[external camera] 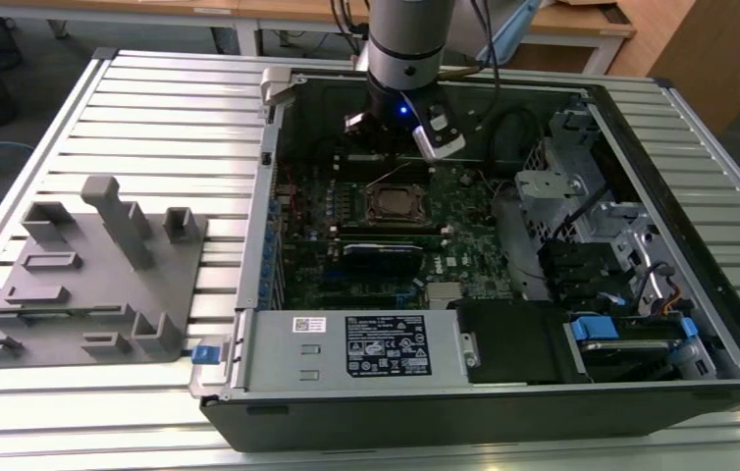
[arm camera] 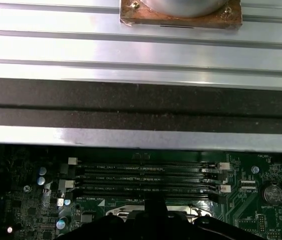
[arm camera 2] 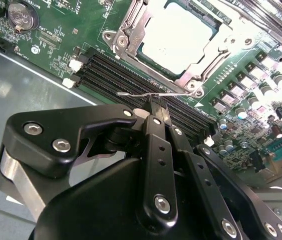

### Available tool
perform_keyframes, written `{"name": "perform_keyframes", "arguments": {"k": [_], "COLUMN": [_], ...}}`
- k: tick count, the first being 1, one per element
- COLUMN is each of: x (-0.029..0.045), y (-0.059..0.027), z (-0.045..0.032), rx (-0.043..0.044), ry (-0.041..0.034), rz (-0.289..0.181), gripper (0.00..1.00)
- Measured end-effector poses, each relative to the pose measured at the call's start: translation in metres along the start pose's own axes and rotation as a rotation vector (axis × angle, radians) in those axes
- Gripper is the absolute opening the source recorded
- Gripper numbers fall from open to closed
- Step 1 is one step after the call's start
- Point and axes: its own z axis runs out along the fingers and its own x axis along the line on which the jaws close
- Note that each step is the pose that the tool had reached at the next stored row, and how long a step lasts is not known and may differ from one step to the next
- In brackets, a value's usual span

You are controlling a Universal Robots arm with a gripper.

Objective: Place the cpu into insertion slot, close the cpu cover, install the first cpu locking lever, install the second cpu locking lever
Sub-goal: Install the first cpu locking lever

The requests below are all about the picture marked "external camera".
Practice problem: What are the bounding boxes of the grey metal drive cage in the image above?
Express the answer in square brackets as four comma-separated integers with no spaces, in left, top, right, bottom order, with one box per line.
[513,110,606,246]

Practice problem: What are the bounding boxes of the small square silver CPU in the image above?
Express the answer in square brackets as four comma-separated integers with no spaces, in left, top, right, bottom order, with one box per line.
[374,188,415,213]

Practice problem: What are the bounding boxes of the black plastic air shroud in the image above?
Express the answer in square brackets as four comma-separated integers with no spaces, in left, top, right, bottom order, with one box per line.
[456,298,593,385]

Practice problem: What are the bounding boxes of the looped thick black cable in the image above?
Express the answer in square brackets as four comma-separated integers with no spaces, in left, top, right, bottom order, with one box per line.
[489,106,543,173]

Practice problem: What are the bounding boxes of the wooden cabinet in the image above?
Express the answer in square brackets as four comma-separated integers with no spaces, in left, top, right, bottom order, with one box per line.
[607,0,740,133]

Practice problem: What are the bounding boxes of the silver wrist camera black face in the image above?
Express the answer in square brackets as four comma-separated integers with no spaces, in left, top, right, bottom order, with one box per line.
[411,97,470,161]

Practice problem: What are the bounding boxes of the black open PC case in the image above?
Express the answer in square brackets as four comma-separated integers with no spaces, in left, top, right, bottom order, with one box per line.
[188,66,740,455]

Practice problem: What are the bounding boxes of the black camera cable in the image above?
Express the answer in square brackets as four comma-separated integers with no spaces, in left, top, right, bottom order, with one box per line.
[470,0,505,133]

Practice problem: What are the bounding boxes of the pale blue teach pendant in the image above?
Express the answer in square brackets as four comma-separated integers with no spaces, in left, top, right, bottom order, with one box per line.
[478,0,543,65]

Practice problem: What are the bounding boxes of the green motherboard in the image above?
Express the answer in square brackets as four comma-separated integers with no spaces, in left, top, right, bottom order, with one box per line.
[273,161,527,311]

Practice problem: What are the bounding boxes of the black plastic fan holder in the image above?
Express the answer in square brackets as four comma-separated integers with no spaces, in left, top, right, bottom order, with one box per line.
[537,240,626,303]

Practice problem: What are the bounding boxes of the black RAM slot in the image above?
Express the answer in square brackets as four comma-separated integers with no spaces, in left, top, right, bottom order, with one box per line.
[340,223,442,236]

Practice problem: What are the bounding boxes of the grey power supply unit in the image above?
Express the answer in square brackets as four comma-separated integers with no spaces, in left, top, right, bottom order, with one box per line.
[228,308,479,393]

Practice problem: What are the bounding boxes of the grey plastic parts rack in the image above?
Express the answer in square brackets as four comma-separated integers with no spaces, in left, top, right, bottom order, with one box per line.
[0,175,211,370]

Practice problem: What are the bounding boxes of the black hanging cables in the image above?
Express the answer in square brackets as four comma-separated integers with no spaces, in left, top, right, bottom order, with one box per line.
[328,0,371,56]

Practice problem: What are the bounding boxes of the silver chipset heatsink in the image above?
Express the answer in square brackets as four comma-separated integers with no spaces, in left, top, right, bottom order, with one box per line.
[426,282,466,301]

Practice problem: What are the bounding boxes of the black drive cage cable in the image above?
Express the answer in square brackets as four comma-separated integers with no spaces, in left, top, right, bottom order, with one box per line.
[551,181,607,244]

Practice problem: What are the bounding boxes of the black graphics card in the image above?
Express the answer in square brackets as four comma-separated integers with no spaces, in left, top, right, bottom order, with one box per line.
[340,242,427,281]

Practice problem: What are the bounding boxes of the wooden desk white frame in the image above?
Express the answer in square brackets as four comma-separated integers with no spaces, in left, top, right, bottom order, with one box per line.
[236,0,638,76]
[6,0,259,58]

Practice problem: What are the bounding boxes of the blue disk carrier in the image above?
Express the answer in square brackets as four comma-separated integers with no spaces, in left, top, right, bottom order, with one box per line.
[570,316,700,384]

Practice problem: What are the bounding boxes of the small boxy wrist camera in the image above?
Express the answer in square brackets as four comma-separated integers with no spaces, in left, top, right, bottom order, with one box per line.
[342,111,384,136]

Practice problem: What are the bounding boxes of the grey case release handle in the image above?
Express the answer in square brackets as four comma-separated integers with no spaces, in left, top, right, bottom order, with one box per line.
[257,67,298,119]

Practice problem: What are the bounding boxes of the coloured power wires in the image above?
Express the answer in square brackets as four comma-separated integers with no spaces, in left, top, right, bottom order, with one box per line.
[655,293,692,318]

